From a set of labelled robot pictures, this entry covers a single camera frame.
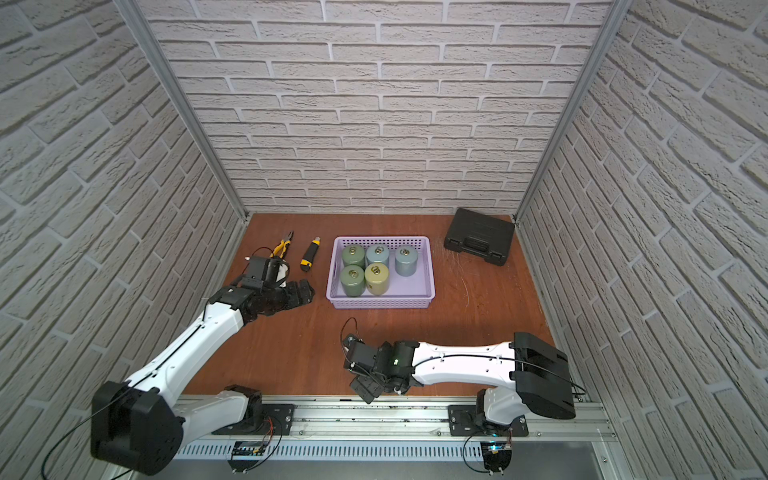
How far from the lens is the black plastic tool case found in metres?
1.05

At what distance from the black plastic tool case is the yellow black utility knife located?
0.49 meters

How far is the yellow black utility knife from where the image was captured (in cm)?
104

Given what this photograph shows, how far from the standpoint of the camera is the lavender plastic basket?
0.94 metres
